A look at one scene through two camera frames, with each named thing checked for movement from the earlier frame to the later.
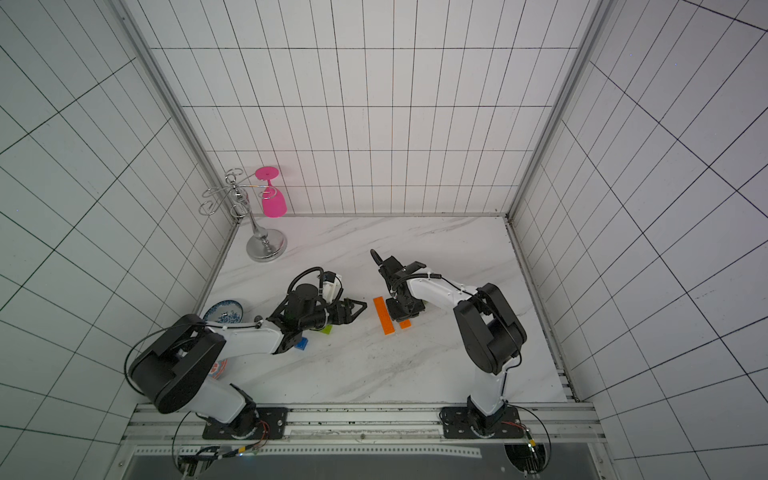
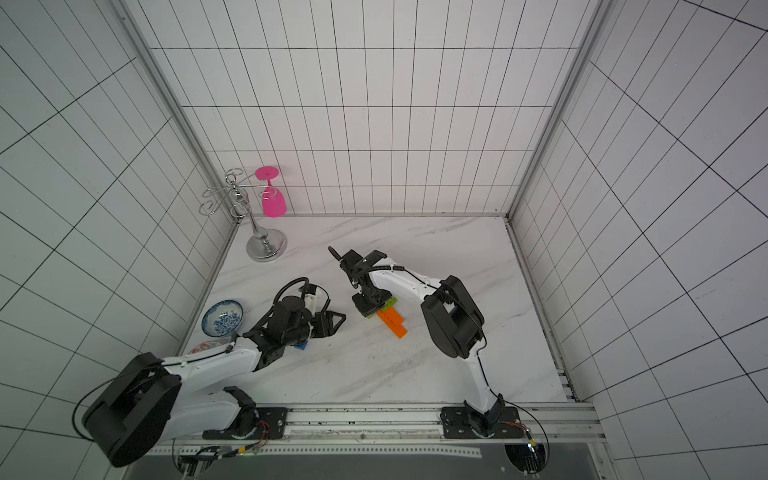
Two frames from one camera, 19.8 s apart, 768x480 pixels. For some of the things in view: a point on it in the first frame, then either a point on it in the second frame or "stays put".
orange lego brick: (382, 311) stays put
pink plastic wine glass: (274, 204) stays put
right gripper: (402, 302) to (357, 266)
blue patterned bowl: (225, 311) stays put
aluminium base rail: (406, 424) stays put
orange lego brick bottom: (385, 320) to (398, 330)
